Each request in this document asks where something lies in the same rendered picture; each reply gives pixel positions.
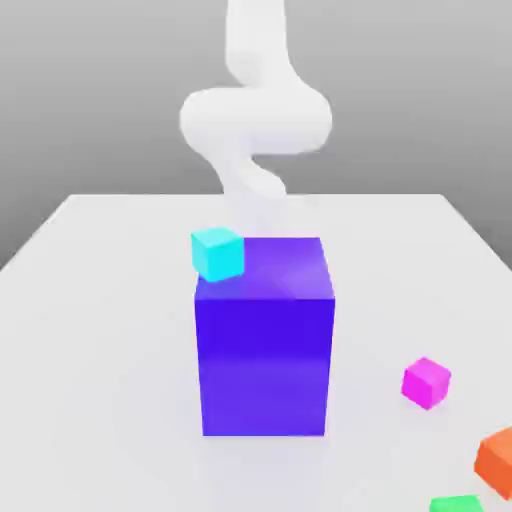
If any small cyan cube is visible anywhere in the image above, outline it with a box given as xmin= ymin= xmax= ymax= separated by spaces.
xmin=190 ymin=226 xmax=246 ymax=284

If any small orange cube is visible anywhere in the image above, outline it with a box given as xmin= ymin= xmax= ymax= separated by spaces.
xmin=473 ymin=426 xmax=512 ymax=501

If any small green cube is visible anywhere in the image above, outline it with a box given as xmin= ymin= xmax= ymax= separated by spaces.
xmin=429 ymin=494 xmax=486 ymax=512

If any large purple box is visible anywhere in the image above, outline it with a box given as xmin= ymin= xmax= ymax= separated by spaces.
xmin=193 ymin=236 xmax=336 ymax=438

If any small magenta cube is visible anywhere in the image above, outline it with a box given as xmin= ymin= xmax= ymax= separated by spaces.
xmin=400 ymin=356 xmax=453 ymax=412

